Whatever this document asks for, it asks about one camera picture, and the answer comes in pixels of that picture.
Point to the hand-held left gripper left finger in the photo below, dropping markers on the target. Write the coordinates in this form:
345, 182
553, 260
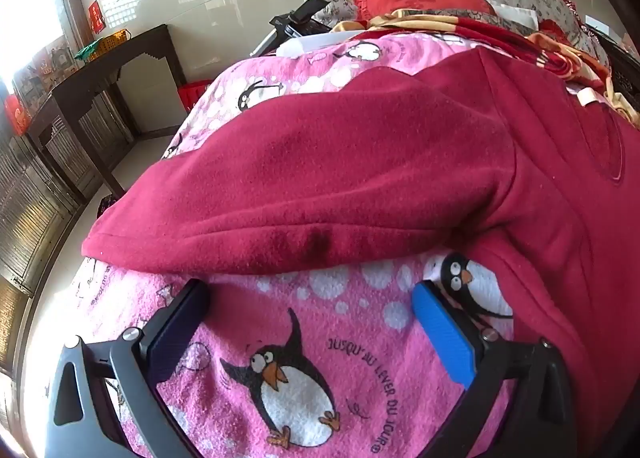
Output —
176, 333

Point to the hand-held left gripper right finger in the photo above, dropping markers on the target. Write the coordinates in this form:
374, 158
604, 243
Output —
442, 333

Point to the dark red sweater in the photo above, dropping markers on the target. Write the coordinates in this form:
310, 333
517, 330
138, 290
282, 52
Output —
350, 163

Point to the pink penguin printed blanket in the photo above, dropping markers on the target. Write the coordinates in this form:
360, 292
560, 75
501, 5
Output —
350, 323

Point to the dark wooden cabinets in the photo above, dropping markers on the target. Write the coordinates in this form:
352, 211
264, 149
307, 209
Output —
30, 208

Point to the red plastic crate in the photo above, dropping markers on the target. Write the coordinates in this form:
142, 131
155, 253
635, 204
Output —
194, 94

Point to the red bag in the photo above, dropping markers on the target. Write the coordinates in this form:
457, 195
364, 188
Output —
16, 115

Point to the dark wooden table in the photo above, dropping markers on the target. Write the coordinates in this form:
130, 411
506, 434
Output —
100, 69

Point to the yellow plastic basket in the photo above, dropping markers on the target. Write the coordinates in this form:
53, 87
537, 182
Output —
114, 40

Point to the red and yellow patterned blanket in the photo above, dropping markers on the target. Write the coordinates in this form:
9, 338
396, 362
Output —
525, 38

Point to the white sheet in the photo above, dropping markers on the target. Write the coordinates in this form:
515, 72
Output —
315, 43

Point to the dark wooden headboard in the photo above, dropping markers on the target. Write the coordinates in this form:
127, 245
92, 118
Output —
625, 73

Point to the black folding stand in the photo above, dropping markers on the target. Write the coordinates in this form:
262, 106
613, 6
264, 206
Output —
297, 18

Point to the red wall sign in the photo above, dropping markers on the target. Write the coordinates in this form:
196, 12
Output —
96, 16

